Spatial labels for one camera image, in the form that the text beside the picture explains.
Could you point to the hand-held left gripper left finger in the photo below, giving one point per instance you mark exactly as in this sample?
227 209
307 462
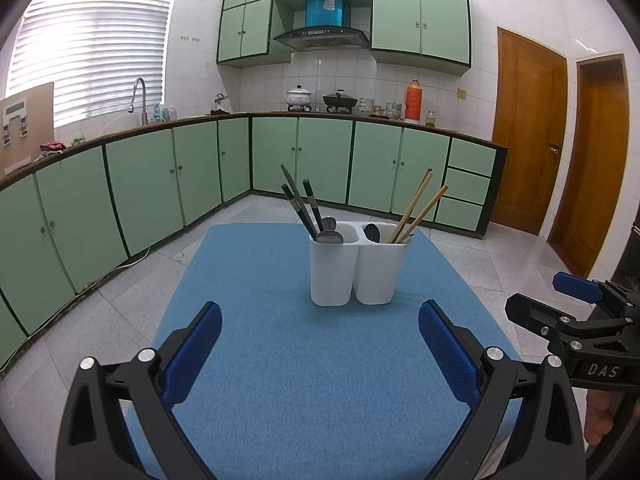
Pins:
192 355

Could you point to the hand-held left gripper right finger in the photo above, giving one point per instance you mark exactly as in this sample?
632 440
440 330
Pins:
450 355

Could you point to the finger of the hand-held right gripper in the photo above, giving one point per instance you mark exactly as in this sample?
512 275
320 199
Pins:
535 310
575 285

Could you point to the plain silver spoon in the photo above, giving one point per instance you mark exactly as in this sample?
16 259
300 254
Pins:
409 234

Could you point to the white two-compartment utensil holder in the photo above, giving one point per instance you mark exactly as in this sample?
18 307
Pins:
332 275

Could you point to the black spoon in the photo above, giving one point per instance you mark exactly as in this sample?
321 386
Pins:
372 231

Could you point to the wooden chopstick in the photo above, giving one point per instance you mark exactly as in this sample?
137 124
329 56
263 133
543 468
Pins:
427 210
415 199

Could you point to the large silver spoon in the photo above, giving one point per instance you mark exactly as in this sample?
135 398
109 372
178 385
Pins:
330 236

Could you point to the dark blue chopstick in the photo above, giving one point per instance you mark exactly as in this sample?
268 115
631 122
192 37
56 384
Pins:
295 205
311 200

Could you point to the grey chopstick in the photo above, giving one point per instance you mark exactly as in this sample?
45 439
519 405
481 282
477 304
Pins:
292 185

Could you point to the person's right hand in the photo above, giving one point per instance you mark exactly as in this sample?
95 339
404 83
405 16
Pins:
597 415

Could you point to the wooden door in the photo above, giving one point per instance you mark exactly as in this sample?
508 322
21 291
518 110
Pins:
525 130
595 170

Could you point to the blue tablecloth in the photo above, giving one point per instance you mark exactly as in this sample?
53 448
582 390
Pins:
310 385

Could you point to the small glass jar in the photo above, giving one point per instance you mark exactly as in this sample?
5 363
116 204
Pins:
431 119

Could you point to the green lower cabinets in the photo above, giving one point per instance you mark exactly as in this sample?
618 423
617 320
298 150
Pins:
325 155

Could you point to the green cabinets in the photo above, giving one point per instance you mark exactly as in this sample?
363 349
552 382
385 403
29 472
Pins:
420 15
245 25
325 155

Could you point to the orange thermos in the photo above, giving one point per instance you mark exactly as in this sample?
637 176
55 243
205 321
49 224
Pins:
412 102

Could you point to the clear plastic bottle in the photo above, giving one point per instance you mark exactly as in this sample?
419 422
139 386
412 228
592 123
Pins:
172 113
159 113

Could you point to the patterned ceramic jar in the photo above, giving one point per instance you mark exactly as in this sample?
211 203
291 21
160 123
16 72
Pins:
393 110

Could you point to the pink cloth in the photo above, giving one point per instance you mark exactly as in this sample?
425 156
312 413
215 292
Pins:
52 147

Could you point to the metal kitchen faucet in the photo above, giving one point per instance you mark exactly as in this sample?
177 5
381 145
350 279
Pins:
144 105

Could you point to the cardboard board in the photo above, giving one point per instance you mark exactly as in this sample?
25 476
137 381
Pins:
40 135

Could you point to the black wok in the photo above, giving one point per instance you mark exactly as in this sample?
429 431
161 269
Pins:
340 101

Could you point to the white cooking pot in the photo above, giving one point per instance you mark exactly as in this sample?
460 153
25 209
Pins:
299 97

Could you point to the green upper cabinets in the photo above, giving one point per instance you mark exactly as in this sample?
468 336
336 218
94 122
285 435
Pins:
245 25
420 15

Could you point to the white window blinds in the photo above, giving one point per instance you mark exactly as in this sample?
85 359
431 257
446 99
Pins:
95 45

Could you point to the range hood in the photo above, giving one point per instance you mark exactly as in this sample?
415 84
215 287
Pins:
320 37

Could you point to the blue box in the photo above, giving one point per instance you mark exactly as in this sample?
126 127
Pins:
325 12

